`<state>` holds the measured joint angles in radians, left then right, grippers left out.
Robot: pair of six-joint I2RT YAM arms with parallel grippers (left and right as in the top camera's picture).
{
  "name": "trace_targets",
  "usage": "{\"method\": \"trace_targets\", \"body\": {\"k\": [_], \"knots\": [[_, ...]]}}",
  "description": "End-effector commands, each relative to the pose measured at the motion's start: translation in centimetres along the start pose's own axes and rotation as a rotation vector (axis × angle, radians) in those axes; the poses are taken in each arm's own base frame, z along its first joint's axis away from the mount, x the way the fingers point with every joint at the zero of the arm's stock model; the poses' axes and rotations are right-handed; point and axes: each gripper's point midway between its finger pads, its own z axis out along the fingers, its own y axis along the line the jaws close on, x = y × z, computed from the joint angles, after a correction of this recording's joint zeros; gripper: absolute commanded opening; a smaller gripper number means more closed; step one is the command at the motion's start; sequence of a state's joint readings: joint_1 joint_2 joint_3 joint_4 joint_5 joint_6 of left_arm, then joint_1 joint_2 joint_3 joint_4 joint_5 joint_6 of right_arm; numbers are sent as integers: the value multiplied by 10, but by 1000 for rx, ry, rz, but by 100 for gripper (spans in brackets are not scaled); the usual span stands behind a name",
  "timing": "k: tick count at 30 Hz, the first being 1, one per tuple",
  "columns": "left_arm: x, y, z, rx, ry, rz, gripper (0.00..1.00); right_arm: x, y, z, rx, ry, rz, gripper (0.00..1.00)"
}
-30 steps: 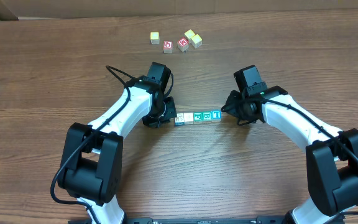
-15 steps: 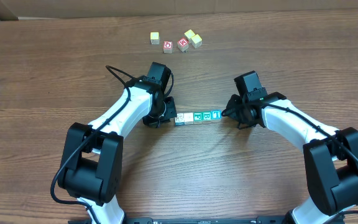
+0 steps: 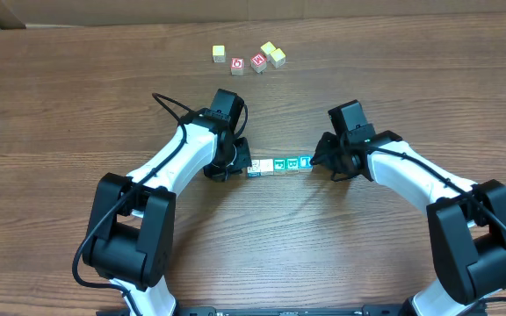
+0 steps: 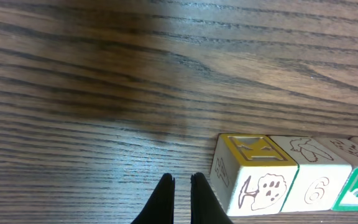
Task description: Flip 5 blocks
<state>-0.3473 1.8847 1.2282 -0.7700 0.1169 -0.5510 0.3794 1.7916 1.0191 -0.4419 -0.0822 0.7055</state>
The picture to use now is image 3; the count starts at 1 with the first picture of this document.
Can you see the cardboard box edge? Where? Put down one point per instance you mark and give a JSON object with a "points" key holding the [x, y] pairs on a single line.
{"points": [[8, 20]]}

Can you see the white block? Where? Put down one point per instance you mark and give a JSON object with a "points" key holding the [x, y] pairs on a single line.
{"points": [[266, 167], [254, 169]]}

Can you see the green block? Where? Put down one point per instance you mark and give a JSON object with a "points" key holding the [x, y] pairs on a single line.
{"points": [[279, 166]]}

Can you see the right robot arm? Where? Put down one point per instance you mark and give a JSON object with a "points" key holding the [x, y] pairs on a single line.
{"points": [[466, 220]]}

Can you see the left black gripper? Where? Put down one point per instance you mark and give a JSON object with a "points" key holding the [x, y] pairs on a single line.
{"points": [[240, 157]]}

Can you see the green block letter B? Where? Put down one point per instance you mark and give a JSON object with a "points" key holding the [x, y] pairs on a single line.
{"points": [[292, 165]]}

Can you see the yellow block lower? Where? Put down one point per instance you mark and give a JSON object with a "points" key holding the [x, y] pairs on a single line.
{"points": [[278, 58]]}

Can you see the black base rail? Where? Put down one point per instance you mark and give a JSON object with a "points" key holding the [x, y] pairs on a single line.
{"points": [[365, 310]]}

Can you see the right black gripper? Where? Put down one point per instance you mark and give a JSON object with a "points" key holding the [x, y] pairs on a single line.
{"points": [[327, 154]]}

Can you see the blue block letter L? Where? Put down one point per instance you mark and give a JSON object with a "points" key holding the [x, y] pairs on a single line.
{"points": [[305, 164]]}

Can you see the yellow block upper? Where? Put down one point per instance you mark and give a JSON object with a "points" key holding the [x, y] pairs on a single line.
{"points": [[266, 49]]}

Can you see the red block letter E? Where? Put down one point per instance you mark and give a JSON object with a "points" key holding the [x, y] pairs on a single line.
{"points": [[259, 63]]}

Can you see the yellow block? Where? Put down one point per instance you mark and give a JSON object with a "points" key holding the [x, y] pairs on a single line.
{"points": [[266, 49], [278, 58], [219, 53]]}

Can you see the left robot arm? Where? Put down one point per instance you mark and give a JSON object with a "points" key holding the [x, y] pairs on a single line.
{"points": [[129, 236]]}

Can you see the red block with circle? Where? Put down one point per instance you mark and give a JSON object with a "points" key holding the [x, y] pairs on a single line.
{"points": [[237, 66]]}

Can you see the yellow block far left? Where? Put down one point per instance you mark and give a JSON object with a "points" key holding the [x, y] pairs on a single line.
{"points": [[219, 53]]}

